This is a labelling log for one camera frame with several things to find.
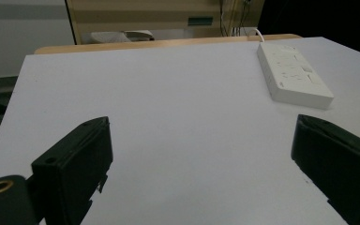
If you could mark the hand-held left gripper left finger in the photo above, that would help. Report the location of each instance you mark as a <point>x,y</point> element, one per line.
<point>72,165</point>

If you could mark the green label plate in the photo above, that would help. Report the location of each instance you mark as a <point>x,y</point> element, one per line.
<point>200,21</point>

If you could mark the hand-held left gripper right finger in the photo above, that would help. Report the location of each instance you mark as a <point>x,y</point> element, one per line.
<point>337,162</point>

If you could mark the beige wooden cabinet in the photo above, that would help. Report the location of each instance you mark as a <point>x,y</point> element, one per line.
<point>156,15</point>

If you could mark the white power strip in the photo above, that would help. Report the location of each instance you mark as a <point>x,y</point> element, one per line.
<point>293,75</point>

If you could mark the white chair seat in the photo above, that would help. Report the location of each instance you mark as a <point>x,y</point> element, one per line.
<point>122,36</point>

